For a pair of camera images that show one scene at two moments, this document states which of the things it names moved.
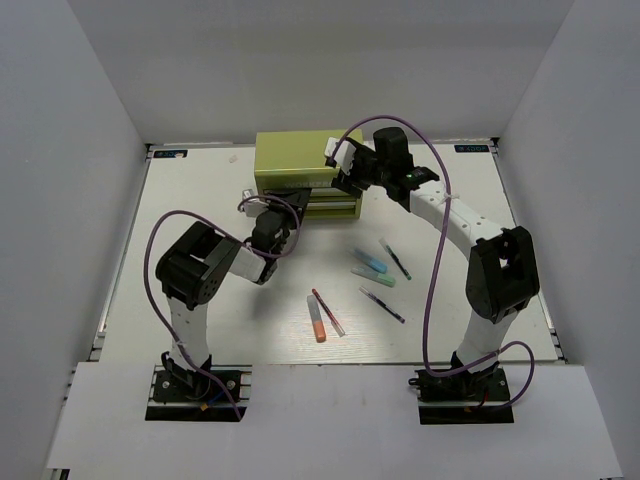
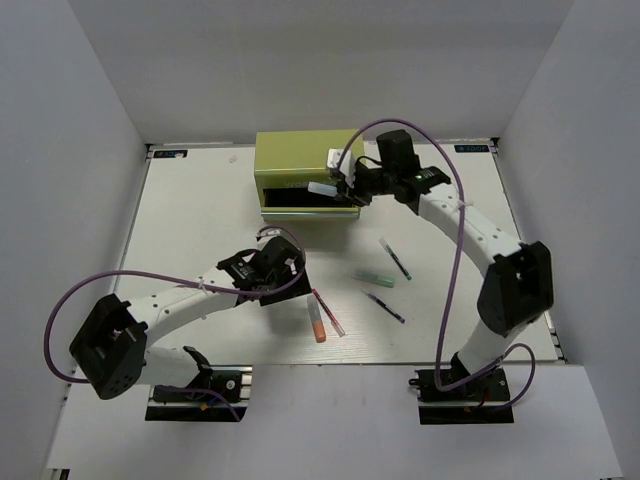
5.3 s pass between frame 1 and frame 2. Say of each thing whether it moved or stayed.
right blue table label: stayed
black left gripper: moved
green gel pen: stayed
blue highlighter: moved
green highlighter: stayed
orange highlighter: stayed
